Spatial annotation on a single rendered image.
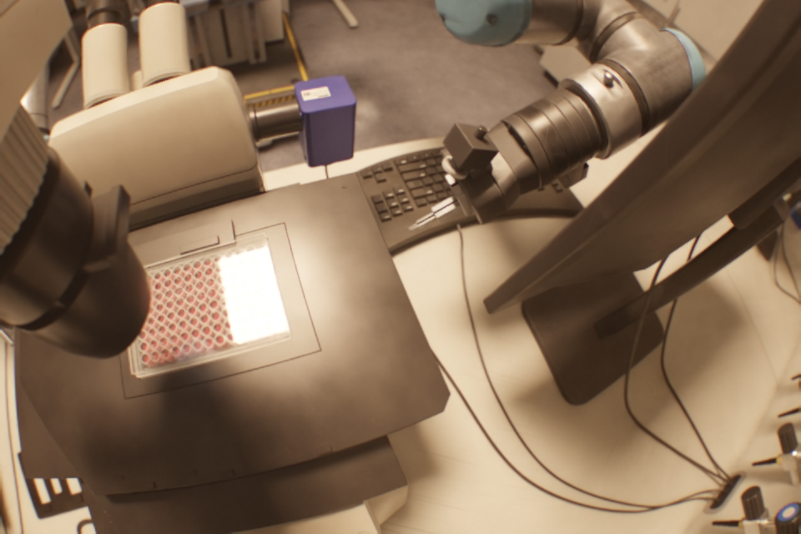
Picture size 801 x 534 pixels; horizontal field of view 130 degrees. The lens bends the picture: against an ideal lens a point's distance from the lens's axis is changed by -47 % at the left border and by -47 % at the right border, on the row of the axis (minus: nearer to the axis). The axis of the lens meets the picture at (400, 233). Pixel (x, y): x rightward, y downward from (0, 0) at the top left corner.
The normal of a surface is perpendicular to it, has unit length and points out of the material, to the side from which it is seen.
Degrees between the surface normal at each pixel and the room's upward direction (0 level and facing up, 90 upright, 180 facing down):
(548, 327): 0
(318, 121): 90
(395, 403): 0
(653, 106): 61
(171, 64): 46
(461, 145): 72
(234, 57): 90
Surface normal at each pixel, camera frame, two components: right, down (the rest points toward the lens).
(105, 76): 0.63, 0.03
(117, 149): 0.39, 0.47
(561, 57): -0.92, 0.25
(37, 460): 0.13, -0.52
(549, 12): 0.45, 0.65
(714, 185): 0.04, 0.89
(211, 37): 0.36, 0.82
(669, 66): -0.17, 0.04
